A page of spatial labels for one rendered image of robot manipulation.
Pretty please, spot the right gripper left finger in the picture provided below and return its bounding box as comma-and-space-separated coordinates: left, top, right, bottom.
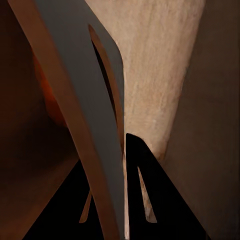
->
22, 159, 104, 240

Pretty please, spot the can of soda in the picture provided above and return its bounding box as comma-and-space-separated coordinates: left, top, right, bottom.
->
36, 60, 67, 128

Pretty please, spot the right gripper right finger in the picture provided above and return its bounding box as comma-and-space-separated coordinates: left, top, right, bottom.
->
126, 133, 211, 240

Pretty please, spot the trash can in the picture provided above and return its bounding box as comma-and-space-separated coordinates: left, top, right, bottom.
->
0, 0, 125, 240

